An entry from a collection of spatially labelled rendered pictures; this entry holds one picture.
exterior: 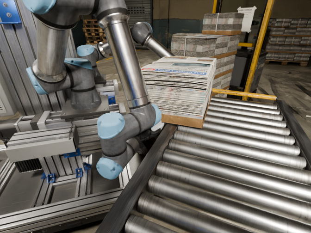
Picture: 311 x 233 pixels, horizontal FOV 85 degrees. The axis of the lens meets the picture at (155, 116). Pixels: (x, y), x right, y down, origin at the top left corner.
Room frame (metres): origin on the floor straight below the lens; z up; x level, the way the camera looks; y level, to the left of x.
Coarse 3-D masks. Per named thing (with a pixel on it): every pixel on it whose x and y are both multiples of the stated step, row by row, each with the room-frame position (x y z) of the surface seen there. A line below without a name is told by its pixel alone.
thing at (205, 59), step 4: (168, 56) 1.02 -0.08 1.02; (172, 56) 1.01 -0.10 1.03; (176, 56) 1.00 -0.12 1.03; (180, 56) 0.99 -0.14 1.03; (184, 56) 0.99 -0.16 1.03; (188, 56) 0.99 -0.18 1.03; (160, 60) 0.92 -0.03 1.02; (164, 60) 0.91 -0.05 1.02; (188, 60) 0.89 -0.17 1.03; (192, 60) 0.88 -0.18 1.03; (196, 60) 0.88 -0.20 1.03; (200, 60) 0.88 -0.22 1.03; (204, 60) 0.87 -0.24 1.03; (208, 60) 0.87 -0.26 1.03; (212, 60) 0.86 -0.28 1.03; (216, 60) 0.92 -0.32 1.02; (212, 76) 0.82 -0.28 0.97; (212, 80) 0.86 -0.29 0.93
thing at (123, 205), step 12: (168, 132) 0.58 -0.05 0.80; (156, 144) 0.50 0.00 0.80; (168, 144) 0.52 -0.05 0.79; (156, 156) 0.44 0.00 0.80; (144, 168) 0.38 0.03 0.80; (132, 180) 0.34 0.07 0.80; (144, 180) 0.34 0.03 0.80; (132, 192) 0.30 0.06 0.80; (120, 204) 0.27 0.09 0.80; (132, 204) 0.27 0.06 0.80; (108, 216) 0.24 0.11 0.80; (120, 216) 0.24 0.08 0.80; (108, 228) 0.21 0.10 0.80; (120, 228) 0.21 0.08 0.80
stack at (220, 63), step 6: (222, 60) 2.09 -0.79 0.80; (216, 66) 1.99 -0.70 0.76; (222, 66) 2.11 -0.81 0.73; (216, 72) 2.00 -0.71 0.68; (222, 72) 2.12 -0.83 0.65; (216, 84) 2.05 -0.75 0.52; (216, 96) 2.08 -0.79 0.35; (156, 138) 1.35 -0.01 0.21; (144, 144) 1.46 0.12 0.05; (150, 144) 1.41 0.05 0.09
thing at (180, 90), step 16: (160, 64) 0.82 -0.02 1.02; (144, 80) 0.69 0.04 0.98; (160, 80) 0.67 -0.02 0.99; (176, 80) 0.64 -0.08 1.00; (192, 80) 0.62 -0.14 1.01; (208, 80) 0.63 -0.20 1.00; (160, 96) 0.67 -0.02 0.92; (176, 96) 0.64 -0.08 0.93; (192, 96) 0.62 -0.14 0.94; (176, 112) 0.64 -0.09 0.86; (192, 112) 0.62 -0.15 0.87
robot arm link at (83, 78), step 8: (64, 64) 0.76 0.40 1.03; (72, 64) 0.77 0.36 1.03; (80, 64) 0.78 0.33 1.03; (88, 64) 0.81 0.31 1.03; (72, 72) 0.75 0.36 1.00; (80, 72) 0.77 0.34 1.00; (88, 72) 0.80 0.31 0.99; (72, 80) 0.74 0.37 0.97; (80, 80) 0.77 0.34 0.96; (88, 80) 0.79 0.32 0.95; (72, 88) 0.78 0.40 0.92; (80, 88) 0.77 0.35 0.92
